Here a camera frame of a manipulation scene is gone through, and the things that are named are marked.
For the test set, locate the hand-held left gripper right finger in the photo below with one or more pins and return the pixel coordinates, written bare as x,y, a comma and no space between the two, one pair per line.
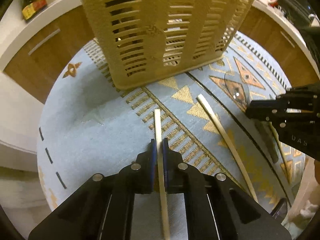
165,155

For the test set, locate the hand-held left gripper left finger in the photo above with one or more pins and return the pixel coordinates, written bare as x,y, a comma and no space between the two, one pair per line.
153,155

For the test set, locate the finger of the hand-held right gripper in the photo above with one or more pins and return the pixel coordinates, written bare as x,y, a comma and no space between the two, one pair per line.
265,110
300,93

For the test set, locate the pale wooden chopstick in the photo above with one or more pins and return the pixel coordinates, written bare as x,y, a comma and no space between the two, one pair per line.
157,125
281,147
220,127

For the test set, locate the yellow plastic utensil basket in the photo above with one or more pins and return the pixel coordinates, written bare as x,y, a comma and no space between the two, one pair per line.
140,62

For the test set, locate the clear plastic spoon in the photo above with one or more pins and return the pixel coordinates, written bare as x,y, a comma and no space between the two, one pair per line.
236,90

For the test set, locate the blue patterned tablecloth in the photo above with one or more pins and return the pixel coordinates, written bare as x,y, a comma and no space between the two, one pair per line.
100,140

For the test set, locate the wooden base cabinets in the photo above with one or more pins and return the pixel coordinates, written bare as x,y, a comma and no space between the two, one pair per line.
50,62

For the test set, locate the white kitchen countertop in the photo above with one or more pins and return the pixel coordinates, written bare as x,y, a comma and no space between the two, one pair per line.
37,27

